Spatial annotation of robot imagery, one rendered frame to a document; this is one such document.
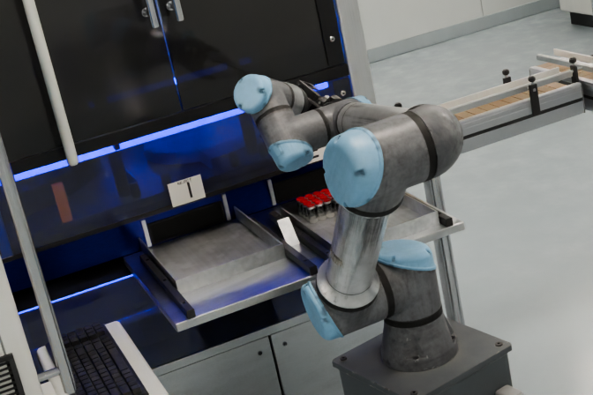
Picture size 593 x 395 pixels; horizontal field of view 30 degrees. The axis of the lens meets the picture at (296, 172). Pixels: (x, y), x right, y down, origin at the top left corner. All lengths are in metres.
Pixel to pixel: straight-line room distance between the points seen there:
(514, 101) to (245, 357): 1.05
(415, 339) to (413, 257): 0.16
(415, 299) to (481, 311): 1.99
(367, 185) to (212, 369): 1.27
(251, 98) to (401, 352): 0.56
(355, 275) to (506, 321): 2.09
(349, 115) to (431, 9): 6.11
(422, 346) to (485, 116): 1.13
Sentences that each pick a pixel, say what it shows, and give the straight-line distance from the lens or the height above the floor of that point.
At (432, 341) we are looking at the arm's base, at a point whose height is 0.84.
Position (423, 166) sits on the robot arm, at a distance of 1.73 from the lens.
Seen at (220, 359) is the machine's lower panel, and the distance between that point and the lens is 2.86.
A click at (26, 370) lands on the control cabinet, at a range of 2.14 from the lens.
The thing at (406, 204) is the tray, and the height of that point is 0.89.
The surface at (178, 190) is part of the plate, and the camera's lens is 2.68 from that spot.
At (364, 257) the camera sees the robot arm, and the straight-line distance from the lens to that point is 1.89.
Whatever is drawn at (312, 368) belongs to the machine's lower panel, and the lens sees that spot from 2.97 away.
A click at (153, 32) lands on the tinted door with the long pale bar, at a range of 2.61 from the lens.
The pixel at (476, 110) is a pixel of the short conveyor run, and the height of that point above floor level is 0.93.
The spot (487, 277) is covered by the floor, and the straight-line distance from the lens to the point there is 4.33.
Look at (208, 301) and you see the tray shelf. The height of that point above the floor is 0.88.
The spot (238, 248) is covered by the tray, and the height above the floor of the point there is 0.88.
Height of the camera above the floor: 1.84
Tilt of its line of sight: 18 degrees down
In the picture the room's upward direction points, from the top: 12 degrees counter-clockwise
